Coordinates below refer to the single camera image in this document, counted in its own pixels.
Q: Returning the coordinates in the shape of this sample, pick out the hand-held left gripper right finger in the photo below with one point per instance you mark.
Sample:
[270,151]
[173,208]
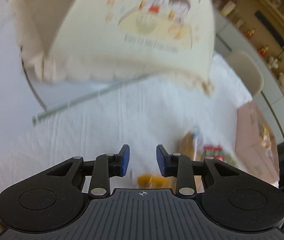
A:
[161,161]

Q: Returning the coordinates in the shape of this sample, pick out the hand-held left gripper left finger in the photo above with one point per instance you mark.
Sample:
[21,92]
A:
[125,161]

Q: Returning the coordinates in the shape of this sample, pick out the yellow snack packet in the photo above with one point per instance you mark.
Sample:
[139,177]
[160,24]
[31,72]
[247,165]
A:
[152,180]

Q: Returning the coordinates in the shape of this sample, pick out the long biscuit roll packet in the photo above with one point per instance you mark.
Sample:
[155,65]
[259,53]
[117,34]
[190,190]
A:
[188,142]

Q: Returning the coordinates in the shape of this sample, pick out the red snack packet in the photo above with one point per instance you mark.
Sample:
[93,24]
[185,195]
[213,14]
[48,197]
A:
[214,152]

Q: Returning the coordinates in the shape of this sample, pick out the pink cardboard box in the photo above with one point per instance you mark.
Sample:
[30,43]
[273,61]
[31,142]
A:
[251,130]

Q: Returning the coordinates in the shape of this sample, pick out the white woven tablecloth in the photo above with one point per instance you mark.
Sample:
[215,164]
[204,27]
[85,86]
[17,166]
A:
[107,120]

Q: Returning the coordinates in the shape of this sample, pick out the beige dining chair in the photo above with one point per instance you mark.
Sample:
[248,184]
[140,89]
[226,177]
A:
[246,70]

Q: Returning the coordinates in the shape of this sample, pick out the cream printed paper bag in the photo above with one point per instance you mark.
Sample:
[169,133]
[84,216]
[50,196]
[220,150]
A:
[132,30]

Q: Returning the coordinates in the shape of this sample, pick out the white ribbed vase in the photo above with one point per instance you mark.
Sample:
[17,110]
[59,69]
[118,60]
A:
[274,61]

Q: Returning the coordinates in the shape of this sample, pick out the gold red figurine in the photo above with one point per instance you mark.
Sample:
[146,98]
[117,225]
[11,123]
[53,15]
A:
[249,33]
[264,50]

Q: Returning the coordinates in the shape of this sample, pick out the yellow lidded cup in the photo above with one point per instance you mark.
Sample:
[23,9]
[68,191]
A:
[227,8]

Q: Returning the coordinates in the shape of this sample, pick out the black power strip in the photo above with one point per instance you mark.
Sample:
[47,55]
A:
[269,27]

